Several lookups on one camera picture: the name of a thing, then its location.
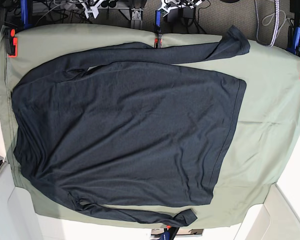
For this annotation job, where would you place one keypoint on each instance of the green table cloth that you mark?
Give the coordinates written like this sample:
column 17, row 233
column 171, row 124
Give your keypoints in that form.
column 267, row 131

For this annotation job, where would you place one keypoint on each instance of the dark navy long-sleeve shirt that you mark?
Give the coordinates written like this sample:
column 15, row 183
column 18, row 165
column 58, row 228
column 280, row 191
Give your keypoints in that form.
column 129, row 132

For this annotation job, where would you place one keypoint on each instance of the bottom centre orange-black clamp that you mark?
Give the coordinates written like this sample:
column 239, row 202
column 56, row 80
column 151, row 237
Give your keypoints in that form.
column 169, row 233

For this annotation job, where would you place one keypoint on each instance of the blue clamp handle right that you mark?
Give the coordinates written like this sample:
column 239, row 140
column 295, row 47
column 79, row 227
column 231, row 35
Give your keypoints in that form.
column 293, row 45

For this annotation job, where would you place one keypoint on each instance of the black power adapter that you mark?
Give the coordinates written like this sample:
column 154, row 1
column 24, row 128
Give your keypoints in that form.
column 174, row 16

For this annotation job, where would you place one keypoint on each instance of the grey metal bracket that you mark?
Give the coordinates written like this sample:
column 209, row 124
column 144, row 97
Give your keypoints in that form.
column 136, row 19

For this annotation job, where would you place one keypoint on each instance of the blue clamp handle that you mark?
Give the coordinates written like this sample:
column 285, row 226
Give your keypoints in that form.
column 293, row 45
column 25, row 12

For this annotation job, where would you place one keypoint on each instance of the top left orange-black clamp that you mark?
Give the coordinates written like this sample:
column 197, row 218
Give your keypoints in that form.
column 11, row 42

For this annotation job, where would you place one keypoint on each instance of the blue clamp handle left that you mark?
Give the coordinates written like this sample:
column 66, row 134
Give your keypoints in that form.
column 25, row 12

